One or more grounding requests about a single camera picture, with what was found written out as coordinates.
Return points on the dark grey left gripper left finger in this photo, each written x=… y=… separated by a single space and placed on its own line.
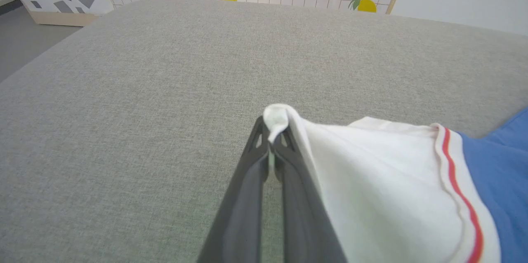
x=243 y=213

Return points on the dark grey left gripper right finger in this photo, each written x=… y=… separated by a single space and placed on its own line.
x=303 y=221

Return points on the blue white red-striped garment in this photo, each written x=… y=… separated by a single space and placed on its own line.
x=392 y=180

